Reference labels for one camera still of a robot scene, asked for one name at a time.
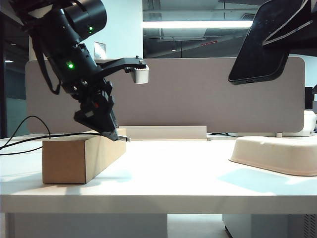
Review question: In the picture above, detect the black charging cable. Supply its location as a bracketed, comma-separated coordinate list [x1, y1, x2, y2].
[0, 115, 131, 156]

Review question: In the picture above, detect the long ceiling light strip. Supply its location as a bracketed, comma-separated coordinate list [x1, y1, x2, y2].
[142, 20, 254, 29]

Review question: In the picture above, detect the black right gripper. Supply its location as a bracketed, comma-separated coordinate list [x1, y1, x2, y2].
[262, 0, 317, 55]

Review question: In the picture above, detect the grey fabric desk divider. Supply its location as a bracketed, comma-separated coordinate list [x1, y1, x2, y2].
[25, 57, 306, 135]

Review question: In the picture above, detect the framed wall sign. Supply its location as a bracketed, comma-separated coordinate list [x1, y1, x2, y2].
[94, 41, 107, 60]

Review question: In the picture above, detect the white desktop appliance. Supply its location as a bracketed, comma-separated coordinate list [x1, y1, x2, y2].
[303, 110, 317, 137]

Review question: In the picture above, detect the brown cardboard box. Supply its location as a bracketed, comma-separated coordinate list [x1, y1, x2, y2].
[42, 128, 127, 185]

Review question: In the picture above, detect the black computer monitor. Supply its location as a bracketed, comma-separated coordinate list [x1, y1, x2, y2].
[305, 84, 317, 110]

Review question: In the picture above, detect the black smartphone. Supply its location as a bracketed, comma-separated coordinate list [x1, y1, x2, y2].
[227, 0, 291, 86]

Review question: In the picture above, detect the white desk support panel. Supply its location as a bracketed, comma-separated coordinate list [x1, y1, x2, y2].
[4, 213, 169, 238]

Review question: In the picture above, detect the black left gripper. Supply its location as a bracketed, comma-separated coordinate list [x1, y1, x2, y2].
[61, 71, 120, 142]

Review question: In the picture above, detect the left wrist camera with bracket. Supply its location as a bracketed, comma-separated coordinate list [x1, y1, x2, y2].
[95, 56, 150, 85]

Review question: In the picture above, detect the white pulp paper tray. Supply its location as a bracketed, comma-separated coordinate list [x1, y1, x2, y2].
[228, 135, 317, 178]

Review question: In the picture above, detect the white desk cable flap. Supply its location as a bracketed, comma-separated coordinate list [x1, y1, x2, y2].
[118, 125, 208, 141]

